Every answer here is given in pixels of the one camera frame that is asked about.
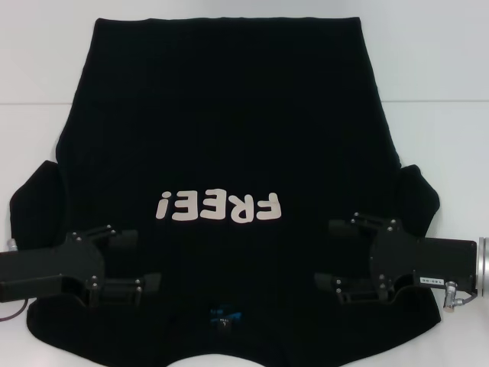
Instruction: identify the black shirt with FREE print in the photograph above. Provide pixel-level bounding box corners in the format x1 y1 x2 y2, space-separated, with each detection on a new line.
9 15 444 367

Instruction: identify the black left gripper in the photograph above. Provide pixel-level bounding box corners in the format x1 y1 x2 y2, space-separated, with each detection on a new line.
0 226 163 307

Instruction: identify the gripper cable with connector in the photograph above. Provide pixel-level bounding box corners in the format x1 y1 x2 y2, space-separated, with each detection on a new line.
0 237 34 323
442 280 479 311

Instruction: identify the left gripper cable with connector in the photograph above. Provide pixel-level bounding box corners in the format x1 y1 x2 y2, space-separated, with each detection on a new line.
0 237 34 323

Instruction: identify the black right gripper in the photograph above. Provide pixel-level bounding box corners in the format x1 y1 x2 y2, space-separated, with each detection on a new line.
313 212 479 307

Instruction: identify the right gripper cable with connector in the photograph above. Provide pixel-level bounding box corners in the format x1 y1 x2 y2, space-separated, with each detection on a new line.
442 280 479 311

